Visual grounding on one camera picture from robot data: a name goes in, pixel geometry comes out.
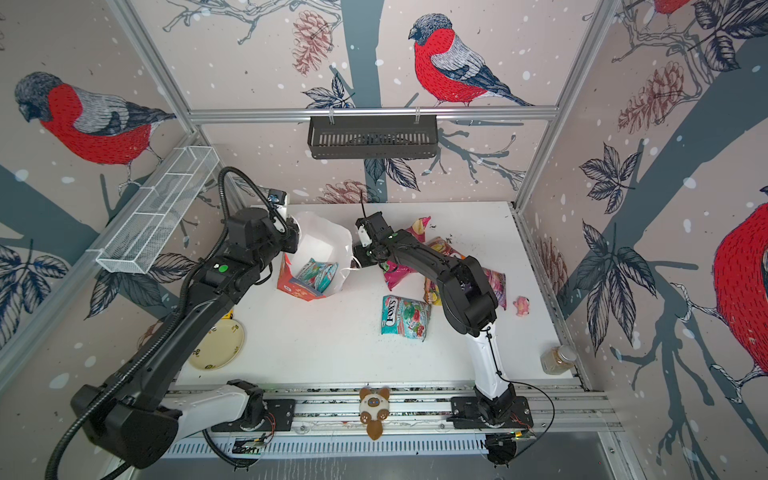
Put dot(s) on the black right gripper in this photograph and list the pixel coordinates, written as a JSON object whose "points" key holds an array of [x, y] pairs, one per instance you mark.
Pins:
{"points": [[362, 254]]}

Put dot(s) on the black wire basket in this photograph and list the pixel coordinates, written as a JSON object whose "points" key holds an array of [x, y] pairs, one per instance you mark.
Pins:
{"points": [[373, 137]]}

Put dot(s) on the purple Fox's candy bag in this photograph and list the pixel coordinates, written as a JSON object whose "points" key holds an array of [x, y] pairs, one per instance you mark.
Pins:
{"points": [[497, 282]]}

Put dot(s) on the small pink toy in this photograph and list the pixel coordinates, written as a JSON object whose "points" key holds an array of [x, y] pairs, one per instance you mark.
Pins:
{"points": [[522, 306]]}

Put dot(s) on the clear plastic bottle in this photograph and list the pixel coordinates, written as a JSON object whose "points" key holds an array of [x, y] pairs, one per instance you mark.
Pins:
{"points": [[558, 360]]}

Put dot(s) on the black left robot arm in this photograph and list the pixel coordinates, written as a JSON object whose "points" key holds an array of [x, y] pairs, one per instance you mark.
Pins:
{"points": [[129, 415]]}

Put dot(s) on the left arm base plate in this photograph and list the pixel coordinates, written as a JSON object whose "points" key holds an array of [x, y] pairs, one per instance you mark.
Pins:
{"points": [[264, 415]]}

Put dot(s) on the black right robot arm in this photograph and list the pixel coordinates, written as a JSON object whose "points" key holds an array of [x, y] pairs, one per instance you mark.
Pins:
{"points": [[468, 301]]}

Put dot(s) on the orange Fox's candy bag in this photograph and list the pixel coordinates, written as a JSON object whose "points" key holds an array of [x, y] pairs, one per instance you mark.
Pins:
{"points": [[444, 247], [431, 293]]}

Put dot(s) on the plush cat toy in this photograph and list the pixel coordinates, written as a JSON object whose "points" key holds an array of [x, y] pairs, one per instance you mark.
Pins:
{"points": [[374, 409]]}

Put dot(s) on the pink Lay's chips bag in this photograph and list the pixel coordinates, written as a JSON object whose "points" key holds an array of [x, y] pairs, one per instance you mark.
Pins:
{"points": [[394, 273]]}

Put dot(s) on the white mesh tray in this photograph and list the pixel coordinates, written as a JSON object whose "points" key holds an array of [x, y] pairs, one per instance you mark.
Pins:
{"points": [[142, 237]]}

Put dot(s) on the red paper gift bag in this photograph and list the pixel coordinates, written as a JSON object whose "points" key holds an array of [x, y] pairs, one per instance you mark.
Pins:
{"points": [[323, 240]]}

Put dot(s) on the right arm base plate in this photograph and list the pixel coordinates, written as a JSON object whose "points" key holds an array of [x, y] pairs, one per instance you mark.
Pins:
{"points": [[473, 413]]}

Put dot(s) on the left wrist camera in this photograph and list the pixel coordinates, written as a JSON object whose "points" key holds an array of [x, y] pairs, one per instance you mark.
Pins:
{"points": [[278, 201]]}

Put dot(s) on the green snack packet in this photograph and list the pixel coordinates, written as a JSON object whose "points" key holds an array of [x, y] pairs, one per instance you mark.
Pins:
{"points": [[405, 317]]}

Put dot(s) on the yellow round plate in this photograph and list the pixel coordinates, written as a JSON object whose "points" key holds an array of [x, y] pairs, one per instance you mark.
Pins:
{"points": [[219, 347]]}

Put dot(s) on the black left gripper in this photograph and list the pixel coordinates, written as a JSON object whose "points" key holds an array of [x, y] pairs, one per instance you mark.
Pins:
{"points": [[291, 232]]}

